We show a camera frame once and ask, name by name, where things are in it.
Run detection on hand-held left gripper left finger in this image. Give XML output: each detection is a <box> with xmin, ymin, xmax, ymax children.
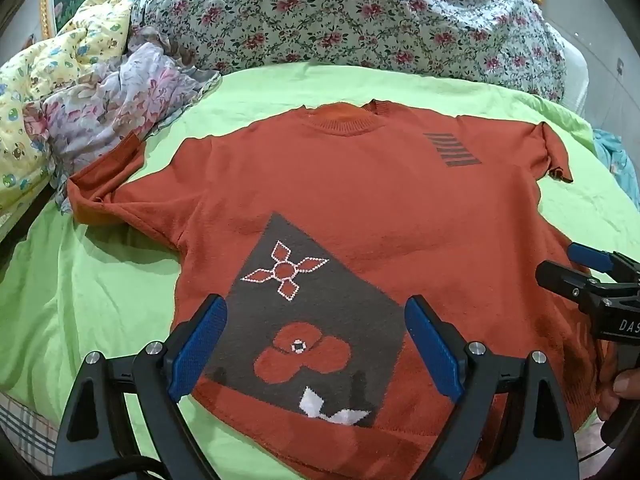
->
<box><xmin>51</xmin><ymin>294</ymin><xmax>228</xmax><ymax>480</ymax></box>

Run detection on person's right hand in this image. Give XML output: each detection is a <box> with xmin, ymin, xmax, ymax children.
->
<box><xmin>596</xmin><ymin>341</ymin><xmax>640</xmax><ymax>422</ymax></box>

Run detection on white red-flowered quilt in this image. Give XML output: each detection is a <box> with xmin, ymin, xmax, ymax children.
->
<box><xmin>131</xmin><ymin>0</ymin><xmax>568</xmax><ymax>107</ymax></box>

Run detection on green bed sheet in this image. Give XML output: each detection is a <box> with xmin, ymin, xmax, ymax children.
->
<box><xmin>0</xmin><ymin>59</ymin><xmax>640</xmax><ymax>480</ymax></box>

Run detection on yellow cartoon print quilt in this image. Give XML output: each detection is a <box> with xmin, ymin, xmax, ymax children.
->
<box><xmin>0</xmin><ymin>0</ymin><xmax>151</xmax><ymax>216</ymax></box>

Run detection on plaid cloth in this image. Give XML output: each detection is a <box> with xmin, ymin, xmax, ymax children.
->
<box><xmin>0</xmin><ymin>392</ymin><xmax>58</xmax><ymax>463</ymax></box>

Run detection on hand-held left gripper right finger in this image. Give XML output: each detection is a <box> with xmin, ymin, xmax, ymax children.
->
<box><xmin>404</xmin><ymin>295</ymin><xmax>581</xmax><ymax>480</ymax></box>

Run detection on light blue cloth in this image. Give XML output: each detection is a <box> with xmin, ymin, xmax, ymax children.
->
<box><xmin>592</xmin><ymin>129</ymin><xmax>640</xmax><ymax>211</ymax></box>

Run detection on pastel floral cloth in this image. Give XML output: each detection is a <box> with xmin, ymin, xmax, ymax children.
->
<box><xmin>42</xmin><ymin>25</ymin><xmax>222</xmax><ymax>216</ymax></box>

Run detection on orange knit sweater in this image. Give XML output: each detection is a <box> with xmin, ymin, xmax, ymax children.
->
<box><xmin>67</xmin><ymin>101</ymin><xmax>608</xmax><ymax>480</ymax></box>

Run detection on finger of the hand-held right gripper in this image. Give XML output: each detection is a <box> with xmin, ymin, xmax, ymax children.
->
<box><xmin>567</xmin><ymin>242</ymin><xmax>617</xmax><ymax>277</ymax></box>
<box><xmin>535</xmin><ymin>260</ymin><xmax>598</xmax><ymax>311</ymax></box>

